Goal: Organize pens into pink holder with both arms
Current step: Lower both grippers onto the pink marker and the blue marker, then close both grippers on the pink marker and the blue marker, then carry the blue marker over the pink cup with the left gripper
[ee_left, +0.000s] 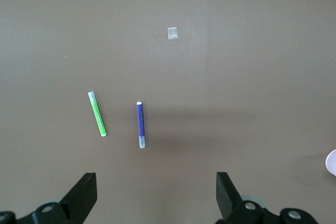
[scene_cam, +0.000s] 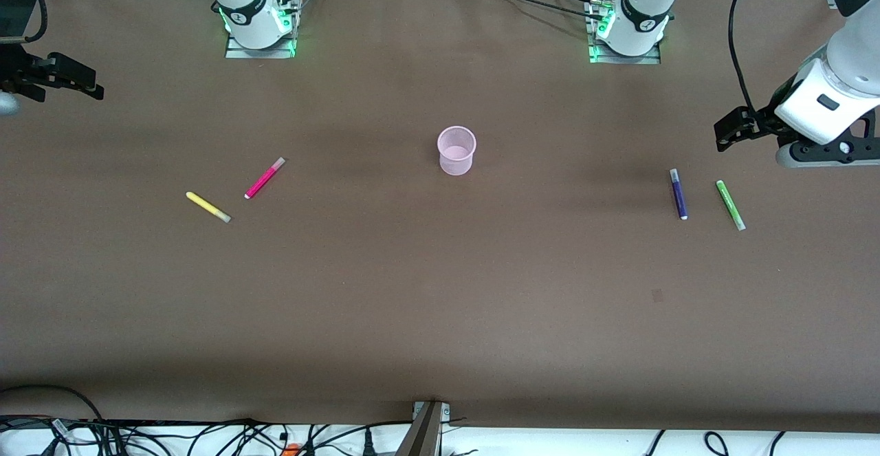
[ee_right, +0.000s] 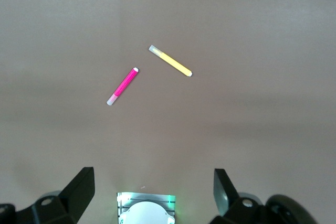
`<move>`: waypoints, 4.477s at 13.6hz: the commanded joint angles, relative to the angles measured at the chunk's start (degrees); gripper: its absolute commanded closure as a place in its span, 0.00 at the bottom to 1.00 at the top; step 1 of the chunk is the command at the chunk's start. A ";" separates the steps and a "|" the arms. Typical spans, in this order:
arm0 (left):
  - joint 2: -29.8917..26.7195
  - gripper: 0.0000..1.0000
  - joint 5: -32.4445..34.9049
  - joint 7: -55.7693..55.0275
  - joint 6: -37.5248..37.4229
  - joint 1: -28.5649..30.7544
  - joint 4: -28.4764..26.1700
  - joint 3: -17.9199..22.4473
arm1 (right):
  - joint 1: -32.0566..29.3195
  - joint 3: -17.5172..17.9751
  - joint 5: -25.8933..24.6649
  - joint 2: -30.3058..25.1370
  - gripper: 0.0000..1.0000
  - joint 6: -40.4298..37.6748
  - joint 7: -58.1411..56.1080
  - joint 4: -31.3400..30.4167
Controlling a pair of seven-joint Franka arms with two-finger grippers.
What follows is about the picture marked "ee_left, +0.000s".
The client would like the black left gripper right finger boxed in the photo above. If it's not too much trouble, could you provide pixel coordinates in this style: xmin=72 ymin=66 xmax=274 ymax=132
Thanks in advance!
xmin=216 ymin=172 xmax=320 ymax=224

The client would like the pink translucent pen holder cup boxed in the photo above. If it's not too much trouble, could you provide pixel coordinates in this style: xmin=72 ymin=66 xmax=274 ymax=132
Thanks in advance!
xmin=325 ymin=149 xmax=336 ymax=177

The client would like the green highlighter pen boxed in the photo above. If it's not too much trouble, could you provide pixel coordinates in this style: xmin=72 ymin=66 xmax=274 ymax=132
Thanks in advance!
xmin=87 ymin=91 xmax=108 ymax=137

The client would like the purple highlighter pen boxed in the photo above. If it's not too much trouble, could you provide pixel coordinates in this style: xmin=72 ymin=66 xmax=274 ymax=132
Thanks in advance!
xmin=136 ymin=101 xmax=146 ymax=149

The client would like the small clear tape patch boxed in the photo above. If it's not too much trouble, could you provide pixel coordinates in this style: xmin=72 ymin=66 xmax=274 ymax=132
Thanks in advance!
xmin=167 ymin=27 xmax=179 ymax=40

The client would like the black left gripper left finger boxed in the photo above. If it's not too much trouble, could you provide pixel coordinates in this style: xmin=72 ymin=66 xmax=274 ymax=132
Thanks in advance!
xmin=0 ymin=172 xmax=98 ymax=224

